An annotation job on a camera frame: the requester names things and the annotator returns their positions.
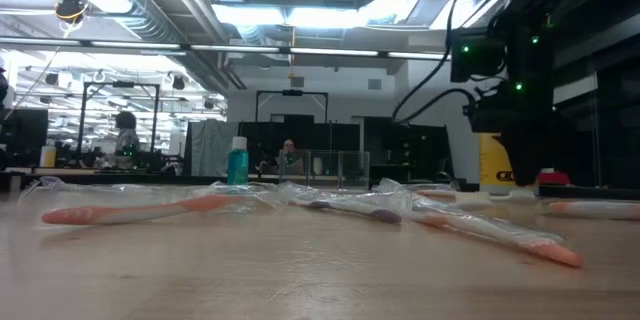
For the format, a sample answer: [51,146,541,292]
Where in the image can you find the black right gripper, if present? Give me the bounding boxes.
[467,90,554,187]

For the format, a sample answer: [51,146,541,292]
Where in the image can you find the teal mouthwash bottle white cap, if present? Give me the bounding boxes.
[227,135,250,186]

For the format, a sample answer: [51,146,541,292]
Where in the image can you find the yellow canister white lid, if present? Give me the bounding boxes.
[478,132,519,196]

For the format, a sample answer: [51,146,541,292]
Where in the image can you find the red flat object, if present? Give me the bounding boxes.
[537,169,572,187]

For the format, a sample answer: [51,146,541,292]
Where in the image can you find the black partition panel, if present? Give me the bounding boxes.
[362,115,455,184]
[237,119,362,177]

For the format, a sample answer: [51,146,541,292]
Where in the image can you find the clear acrylic organizer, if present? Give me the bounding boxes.
[277,148,372,191]

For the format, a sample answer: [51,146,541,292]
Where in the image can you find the person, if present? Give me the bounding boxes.
[113,110,142,169]
[277,138,305,176]

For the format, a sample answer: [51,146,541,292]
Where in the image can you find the grey fabric cover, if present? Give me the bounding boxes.
[182,118,241,178]

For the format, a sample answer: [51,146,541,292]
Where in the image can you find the long ceiling light bar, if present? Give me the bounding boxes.
[0,36,454,61]

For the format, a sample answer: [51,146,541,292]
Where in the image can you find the dark background table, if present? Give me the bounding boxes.
[0,167,229,186]

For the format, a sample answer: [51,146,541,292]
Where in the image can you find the black ceiling-hung device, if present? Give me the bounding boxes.
[53,0,90,25]

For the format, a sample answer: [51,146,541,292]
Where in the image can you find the pale yellow container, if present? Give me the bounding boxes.
[39,140,58,169]

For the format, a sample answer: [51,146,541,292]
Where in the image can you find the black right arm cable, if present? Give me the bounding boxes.
[397,87,479,126]
[391,0,546,124]

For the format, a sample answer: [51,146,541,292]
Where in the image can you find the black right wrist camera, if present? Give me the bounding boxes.
[449,26,507,84]

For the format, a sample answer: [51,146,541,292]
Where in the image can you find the black metal gantry frame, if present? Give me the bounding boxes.
[254,88,330,124]
[76,80,162,161]

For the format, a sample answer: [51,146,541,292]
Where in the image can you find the large silver air duct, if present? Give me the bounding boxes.
[44,0,184,44]

